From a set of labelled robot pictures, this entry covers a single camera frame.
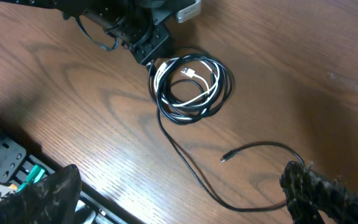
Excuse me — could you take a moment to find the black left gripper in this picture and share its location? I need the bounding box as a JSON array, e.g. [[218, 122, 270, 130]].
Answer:
[[121, 24, 172, 65]]

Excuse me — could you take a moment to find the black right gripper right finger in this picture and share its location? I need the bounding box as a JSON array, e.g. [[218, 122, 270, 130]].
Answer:
[[280, 161, 358, 223]]

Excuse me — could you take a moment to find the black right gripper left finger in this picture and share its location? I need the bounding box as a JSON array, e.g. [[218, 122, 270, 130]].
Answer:
[[0, 164, 82, 224]]

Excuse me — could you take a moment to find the white USB cable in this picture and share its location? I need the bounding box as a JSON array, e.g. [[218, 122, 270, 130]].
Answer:
[[153, 55, 221, 121]]

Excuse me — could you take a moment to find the black USB cable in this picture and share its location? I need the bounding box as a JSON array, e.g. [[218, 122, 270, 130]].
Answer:
[[147, 53, 306, 213]]

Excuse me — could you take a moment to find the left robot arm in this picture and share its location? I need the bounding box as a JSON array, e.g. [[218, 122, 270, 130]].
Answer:
[[0, 0, 173, 66]]

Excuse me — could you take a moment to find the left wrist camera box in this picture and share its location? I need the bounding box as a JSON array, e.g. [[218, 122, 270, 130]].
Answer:
[[175, 0, 201, 23]]

